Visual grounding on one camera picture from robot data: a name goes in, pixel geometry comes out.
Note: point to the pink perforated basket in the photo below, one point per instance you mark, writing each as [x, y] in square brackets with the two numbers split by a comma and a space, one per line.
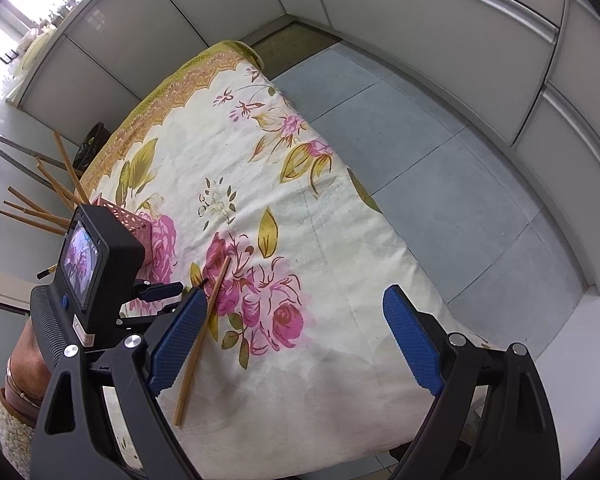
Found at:
[137, 225]

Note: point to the person's left forearm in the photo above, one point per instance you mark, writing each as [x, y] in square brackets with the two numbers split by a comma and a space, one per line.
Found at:
[30, 355]

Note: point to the wooden chopstick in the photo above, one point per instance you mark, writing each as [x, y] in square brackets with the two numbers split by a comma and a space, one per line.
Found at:
[22, 208]
[35, 203]
[56, 180]
[30, 222]
[71, 167]
[185, 400]

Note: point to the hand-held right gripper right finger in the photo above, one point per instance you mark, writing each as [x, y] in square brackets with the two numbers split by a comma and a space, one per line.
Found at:
[412, 340]

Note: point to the black chopstick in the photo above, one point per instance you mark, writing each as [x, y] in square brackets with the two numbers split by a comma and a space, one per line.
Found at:
[47, 270]

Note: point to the dark trash bin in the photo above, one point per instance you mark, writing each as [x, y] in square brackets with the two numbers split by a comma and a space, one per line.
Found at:
[92, 150]

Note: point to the cream basin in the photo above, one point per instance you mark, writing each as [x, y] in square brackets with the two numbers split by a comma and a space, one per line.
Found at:
[35, 50]

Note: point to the white kitchen cabinets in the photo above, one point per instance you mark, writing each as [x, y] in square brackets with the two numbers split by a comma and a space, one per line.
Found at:
[430, 35]

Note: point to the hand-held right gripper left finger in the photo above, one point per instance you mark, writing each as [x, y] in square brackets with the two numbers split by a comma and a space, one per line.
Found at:
[177, 345]

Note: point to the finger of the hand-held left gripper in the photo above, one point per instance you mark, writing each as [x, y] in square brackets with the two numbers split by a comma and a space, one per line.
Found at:
[140, 321]
[155, 292]

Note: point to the green floor mat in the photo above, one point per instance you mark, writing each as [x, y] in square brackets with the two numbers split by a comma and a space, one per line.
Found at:
[290, 50]

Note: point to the floral cloth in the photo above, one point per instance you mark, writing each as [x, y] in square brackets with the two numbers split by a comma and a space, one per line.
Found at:
[330, 210]

